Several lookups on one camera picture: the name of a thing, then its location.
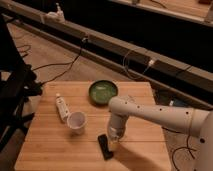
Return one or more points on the white paper cup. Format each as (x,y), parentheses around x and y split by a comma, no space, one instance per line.
(76,121)

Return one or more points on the black tripod stand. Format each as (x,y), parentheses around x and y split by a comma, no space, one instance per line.
(17,83)

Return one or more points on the grey metal rail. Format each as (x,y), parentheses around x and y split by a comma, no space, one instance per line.
(174,54)

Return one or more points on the white clamp on rail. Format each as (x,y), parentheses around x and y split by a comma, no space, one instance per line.
(58,15)

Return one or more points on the green bowl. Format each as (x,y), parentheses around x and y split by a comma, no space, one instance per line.
(101,91)

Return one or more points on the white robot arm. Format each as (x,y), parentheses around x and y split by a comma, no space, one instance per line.
(191,121)

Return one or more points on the white glue tube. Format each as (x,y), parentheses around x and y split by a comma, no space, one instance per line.
(62,107)

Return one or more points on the blue power box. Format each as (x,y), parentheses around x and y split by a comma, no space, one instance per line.
(177,103)

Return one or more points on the pale cylindrical pusher tool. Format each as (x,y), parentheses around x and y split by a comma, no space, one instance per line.
(114,137)

